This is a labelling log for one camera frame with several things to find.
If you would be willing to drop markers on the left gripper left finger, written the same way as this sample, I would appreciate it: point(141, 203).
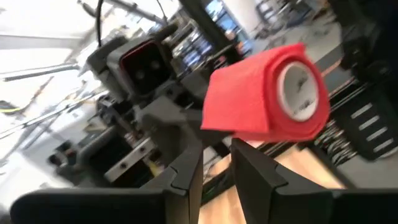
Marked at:
point(109, 207)

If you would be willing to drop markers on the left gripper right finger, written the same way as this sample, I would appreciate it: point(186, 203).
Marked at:
point(295, 207)

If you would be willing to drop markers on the black control box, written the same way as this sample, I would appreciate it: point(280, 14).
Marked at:
point(373, 124)

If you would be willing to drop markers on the red elastic bandage strip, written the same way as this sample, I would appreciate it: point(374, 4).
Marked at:
point(242, 96)

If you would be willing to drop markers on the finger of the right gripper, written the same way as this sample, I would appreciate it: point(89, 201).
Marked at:
point(197, 85)
point(102, 158)

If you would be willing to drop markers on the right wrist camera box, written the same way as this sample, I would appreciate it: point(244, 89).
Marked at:
point(144, 67)

